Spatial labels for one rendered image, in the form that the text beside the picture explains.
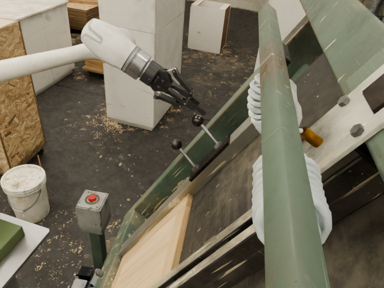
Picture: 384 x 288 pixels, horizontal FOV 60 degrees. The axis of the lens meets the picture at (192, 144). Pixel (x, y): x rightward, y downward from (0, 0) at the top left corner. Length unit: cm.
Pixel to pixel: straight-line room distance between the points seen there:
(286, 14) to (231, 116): 329
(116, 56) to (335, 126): 72
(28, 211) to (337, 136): 253
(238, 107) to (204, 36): 478
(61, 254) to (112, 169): 96
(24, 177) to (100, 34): 186
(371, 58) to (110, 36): 72
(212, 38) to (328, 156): 550
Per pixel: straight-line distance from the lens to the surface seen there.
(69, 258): 262
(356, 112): 47
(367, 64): 55
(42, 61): 119
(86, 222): 169
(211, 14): 580
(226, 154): 100
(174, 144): 108
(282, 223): 17
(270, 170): 21
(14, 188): 268
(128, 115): 372
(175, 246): 99
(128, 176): 314
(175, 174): 140
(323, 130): 50
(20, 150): 321
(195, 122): 102
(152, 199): 153
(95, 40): 105
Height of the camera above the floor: 210
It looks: 36 degrees down
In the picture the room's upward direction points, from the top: 6 degrees clockwise
